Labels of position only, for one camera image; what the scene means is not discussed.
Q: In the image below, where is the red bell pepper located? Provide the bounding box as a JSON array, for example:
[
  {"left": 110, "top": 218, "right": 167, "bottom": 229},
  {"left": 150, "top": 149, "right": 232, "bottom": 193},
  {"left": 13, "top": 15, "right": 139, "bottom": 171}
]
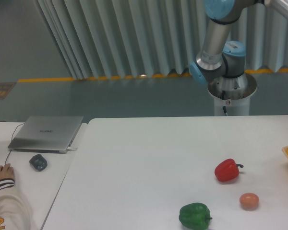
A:
[{"left": 214, "top": 159, "right": 244, "bottom": 182}]

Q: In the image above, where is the pleated grey curtain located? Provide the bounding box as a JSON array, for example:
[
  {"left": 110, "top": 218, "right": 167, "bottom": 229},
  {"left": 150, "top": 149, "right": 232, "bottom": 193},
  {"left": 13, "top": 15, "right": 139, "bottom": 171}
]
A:
[{"left": 36, "top": 0, "right": 288, "bottom": 80}]

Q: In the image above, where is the dark grey small device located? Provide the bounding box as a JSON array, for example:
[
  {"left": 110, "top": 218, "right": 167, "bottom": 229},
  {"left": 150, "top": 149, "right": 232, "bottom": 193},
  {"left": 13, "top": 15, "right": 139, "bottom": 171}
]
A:
[{"left": 29, "top": 154, "right": 48, "bottom": 172}]

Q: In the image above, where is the person's hand on mouse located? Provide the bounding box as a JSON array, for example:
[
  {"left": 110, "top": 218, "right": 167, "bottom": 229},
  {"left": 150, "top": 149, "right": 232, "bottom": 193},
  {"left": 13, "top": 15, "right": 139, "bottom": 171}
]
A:
[{"left": 0, "top": 163, "right": 15, "bottom": 181}]

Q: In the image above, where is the black mouse cable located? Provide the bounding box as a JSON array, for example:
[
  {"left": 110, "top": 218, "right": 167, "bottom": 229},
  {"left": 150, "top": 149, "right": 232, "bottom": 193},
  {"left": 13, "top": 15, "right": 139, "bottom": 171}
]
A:
[{"left": 0, "top": 121, "right": 26, "bottom": 166}]

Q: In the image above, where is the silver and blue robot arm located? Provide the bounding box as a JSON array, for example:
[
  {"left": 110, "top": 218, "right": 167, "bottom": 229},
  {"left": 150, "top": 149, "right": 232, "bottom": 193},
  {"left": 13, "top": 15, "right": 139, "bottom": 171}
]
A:
[{"left": 189, "top": 0, "right": 288, "bottom": 83}]

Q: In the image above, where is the cream striped sleeve forearm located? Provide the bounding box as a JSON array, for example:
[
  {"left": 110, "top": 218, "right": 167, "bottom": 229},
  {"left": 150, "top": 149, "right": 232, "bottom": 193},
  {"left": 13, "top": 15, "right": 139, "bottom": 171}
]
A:
[{"left": 0, "top": 178, "right": 31, "bottom": 230}]

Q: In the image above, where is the white side table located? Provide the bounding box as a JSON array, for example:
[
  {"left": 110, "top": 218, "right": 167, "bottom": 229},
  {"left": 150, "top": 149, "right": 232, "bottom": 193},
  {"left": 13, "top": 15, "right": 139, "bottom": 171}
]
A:
[{"left": 0, "top": 122, "right": 87, "bottom": 230}]

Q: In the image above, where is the brown egg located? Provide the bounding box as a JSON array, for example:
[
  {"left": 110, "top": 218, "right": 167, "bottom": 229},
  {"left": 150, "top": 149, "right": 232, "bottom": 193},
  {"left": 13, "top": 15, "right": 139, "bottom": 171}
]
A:
[{"left": 239, "top": 193, "right": 259, "bottom": 210}]

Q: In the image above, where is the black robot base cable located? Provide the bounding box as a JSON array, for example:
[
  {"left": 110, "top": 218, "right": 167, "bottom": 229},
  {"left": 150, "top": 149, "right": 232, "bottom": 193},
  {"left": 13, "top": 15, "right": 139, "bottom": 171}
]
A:
[{"left": 221, "top": 90, "right": 229, "bottom": 117}]

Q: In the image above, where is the green bell pepper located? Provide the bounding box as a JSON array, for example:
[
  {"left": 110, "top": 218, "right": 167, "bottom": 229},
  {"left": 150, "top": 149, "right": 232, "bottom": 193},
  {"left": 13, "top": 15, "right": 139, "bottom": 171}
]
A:
[{"left": 179, "top": 203, "right": 212, "bottom": 230}]

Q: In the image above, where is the silver closed laptop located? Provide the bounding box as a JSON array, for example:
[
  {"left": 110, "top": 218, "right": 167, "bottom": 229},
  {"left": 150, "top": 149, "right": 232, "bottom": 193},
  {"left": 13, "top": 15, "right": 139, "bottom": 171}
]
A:
[{"left": 8, "top": 116, "right": 84, "bottom": 153}]

